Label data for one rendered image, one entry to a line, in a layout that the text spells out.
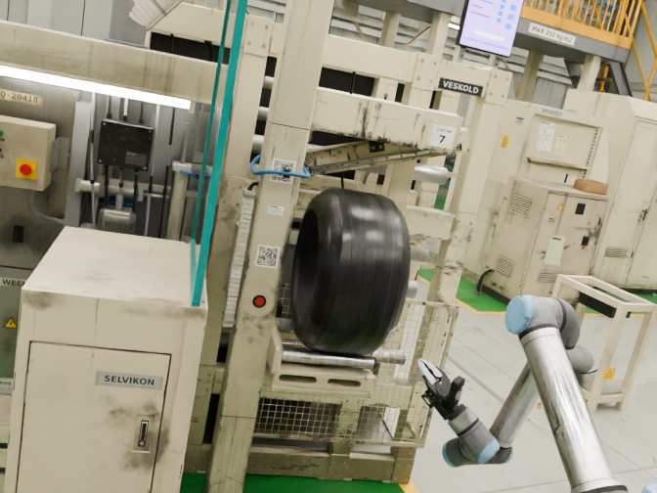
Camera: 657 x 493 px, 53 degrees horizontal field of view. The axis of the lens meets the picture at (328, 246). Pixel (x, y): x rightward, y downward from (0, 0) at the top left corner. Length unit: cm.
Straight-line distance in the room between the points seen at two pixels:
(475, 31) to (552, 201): 180
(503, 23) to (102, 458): 538
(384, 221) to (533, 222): 465
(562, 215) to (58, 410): 584
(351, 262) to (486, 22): 441
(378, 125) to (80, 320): 136
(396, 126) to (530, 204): 441
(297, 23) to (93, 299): 107
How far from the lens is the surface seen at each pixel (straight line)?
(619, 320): 479
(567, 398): 193
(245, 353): 235
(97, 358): 160
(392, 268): 213
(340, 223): 213
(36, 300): 158
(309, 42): 215
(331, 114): 244
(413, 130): 253
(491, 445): 225
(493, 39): 632
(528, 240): 679
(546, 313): 203
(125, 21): 241
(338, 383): 237
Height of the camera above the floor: 182
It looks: 14 degrees down
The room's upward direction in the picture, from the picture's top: 11 degrees clockwise
